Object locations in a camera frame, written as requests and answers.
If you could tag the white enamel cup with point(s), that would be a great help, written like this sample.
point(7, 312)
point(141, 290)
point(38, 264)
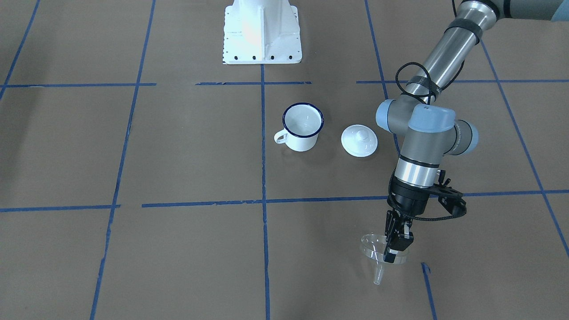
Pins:
point(302, 122)

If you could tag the white cup lid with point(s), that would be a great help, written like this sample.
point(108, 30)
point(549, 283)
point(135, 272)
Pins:
point(359, 141)

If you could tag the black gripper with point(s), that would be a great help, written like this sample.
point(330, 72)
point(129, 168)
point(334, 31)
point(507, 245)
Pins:
point(409, 199)

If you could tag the clear glass funnel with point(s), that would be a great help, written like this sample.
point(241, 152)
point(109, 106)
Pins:
point(373, 247)

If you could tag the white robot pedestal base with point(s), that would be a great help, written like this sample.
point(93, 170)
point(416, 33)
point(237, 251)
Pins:
point(261, 32)

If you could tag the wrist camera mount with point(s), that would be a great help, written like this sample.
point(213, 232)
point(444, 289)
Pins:
point(450, 199)

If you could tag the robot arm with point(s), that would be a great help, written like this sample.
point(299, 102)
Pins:
point(432, 132)

